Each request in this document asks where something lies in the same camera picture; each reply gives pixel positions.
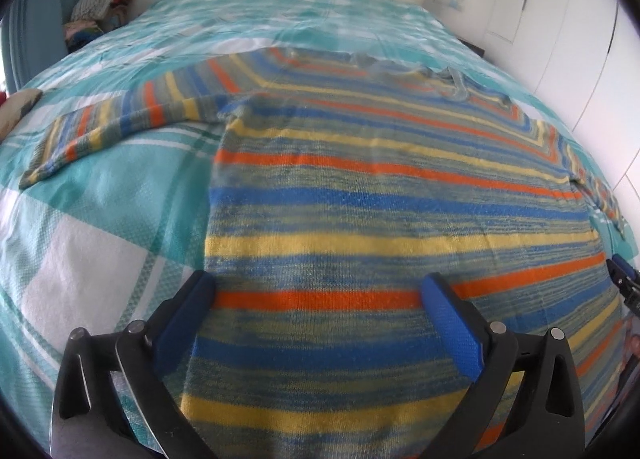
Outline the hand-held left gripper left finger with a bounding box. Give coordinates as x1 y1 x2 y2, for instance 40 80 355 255
50 270 221 459

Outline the striped knit sweater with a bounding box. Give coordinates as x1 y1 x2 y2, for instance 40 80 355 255
19 46 632 459

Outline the teal white checked blanket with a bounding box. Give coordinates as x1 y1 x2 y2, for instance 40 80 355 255
0 0 636 459

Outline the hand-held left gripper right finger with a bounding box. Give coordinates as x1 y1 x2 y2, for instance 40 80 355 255
419 273 586 459

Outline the blue curtain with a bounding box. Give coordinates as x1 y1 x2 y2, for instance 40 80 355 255
0 0 118 90

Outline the white wardrobe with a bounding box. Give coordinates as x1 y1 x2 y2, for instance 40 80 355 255
485 0 640 200

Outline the beige cushion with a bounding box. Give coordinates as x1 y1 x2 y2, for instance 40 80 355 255
0 89 43 140

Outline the pile of clothes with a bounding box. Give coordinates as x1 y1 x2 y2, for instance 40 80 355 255
64 0 137 52

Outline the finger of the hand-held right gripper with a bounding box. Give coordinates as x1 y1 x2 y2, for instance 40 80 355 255
605 254 640 325

